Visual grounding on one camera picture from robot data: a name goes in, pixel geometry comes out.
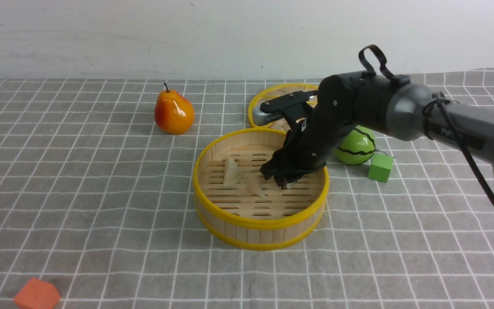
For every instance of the pink dumpling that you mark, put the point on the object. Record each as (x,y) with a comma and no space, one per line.
(254,186)

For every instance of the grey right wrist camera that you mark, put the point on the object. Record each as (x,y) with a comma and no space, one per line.
(290,107)

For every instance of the orange wooden block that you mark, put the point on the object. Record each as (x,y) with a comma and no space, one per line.
(37,294)

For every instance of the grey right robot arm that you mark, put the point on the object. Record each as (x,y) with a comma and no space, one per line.
(405,112)

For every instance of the green wooden cube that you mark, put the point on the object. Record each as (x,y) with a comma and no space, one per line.
(380,167)

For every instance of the orange yellow toy pear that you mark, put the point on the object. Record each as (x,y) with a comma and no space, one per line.
(173,113)

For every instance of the grey checkered tablecloth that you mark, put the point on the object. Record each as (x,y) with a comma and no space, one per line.
(97,201)

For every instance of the bamboo steamer tray yellow rim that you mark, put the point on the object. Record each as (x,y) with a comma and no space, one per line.
(233,215)

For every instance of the green toy watermelon ball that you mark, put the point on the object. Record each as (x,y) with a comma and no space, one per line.
(357,148)

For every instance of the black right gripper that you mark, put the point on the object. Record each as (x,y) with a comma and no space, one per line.
(313,136)

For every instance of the woven bamboo steamer lid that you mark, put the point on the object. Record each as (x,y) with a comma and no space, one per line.
(275,91)

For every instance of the beige dumpling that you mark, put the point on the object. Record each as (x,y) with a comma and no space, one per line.
(232,173)

